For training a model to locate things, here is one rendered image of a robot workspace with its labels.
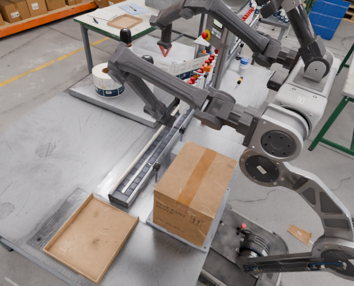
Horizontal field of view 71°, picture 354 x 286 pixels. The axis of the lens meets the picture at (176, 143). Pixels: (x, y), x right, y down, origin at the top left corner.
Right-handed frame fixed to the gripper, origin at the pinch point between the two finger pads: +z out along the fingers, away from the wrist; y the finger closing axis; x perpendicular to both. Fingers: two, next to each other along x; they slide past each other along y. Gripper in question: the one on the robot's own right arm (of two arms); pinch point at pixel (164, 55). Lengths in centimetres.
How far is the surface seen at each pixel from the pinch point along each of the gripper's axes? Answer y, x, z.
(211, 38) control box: -9.0, 24.1, -13.7
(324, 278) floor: 26, 154, 117
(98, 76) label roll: 19.3, -36.4, 17.2
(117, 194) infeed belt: 78, 17, 31
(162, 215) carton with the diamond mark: 82, 42, 23
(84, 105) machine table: 29, -43, 37
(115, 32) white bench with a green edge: -84, -97, 40
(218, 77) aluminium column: -4.1, 34.2, 5.0
